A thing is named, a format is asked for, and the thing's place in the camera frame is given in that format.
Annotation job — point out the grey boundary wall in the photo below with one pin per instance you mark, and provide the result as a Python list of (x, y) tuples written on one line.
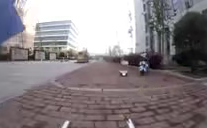
[(26, 54)]

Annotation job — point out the robot's own part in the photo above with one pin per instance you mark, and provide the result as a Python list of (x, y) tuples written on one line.
[(65, 124), (130, 123)]

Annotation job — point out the blue building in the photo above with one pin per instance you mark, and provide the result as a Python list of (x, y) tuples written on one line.
[(6, 21)]

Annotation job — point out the glass office building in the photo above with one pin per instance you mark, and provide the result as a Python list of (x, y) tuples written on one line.
[(56, 35)]

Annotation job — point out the red brick path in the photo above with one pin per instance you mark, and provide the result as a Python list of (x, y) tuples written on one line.
[(101, 106)]

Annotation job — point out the dark red bushes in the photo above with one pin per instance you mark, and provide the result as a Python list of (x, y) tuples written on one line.
[(146, 59)]

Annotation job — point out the bare tree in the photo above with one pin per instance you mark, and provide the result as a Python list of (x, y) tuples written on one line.
[(157, 25)]

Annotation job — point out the pale kerb strip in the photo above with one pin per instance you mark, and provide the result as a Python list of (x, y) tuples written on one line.
[(187, 77)]

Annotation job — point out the dark green tree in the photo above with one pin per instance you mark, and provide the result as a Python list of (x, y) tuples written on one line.
[(192, 41)]

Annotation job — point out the tall grey building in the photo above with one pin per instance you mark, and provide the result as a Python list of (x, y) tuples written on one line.
[(164, 23)]

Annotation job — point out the grey asphalt road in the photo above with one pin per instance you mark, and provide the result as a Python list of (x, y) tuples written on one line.
[(21, 75)]

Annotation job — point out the person on scooter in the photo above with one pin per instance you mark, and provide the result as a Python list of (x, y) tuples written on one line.
[(143, 65)]

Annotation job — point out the small delivery robot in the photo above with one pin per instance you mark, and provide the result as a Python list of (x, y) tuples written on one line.
[(123, 72)]

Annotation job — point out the vehicle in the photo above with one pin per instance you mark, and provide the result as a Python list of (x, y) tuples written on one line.
[(82, 57)]

